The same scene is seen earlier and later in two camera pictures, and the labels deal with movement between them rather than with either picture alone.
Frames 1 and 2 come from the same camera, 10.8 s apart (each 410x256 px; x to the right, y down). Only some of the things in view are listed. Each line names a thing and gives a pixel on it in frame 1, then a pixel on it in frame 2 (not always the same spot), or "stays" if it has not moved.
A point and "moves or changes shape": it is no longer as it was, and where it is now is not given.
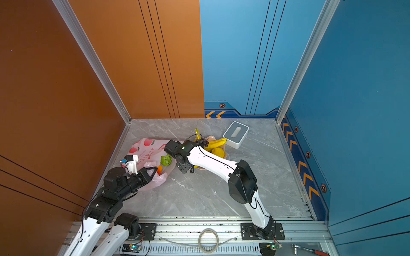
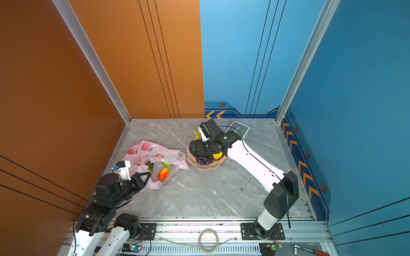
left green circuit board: (132, 248) stays
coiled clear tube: (199, 245) stays
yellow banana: (218, 152) stays
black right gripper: (182, 168) -> (200, 151)
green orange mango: (159, 169) -> (150, 166)
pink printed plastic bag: (150, 152) moves or changes shape
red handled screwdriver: (317, 252) stays
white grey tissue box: (236, 134) stays
